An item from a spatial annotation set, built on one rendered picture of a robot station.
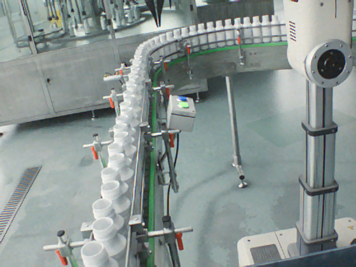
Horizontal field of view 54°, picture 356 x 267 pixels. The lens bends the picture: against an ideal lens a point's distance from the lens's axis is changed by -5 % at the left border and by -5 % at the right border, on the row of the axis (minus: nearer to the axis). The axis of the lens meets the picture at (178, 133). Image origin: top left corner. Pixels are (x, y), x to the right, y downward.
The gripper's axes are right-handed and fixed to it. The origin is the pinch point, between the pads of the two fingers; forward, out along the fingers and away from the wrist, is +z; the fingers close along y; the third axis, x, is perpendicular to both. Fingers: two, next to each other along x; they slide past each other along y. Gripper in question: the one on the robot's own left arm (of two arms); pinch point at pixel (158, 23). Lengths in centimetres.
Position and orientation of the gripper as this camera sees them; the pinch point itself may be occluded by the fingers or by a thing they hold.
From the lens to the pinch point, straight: 94.7
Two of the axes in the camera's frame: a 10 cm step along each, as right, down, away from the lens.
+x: -0.4, -4.1, 9.1
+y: 9.9, -1.3, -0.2
